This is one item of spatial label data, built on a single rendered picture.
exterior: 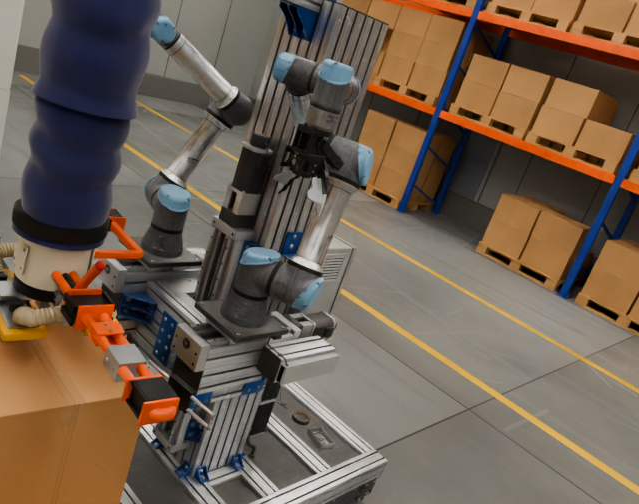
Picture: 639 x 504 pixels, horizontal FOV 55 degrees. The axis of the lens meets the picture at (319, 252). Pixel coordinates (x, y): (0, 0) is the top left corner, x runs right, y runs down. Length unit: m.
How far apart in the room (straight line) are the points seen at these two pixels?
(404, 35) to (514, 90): 2.06
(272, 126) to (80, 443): 1.12
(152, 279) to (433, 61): 7.72
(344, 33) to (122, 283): 1.11
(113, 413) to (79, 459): 0.14
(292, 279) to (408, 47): 8.21
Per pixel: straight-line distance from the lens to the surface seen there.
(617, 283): 8.23
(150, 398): 1.22
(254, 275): 1.87
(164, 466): 2.64
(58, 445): 1.68
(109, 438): 1.74
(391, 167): 9.69
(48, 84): 1.52
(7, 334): 1.60
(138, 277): 2.25
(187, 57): 2.12
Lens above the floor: 1.90
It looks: 18 degrees down
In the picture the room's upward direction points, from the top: 19 degrees clockwise
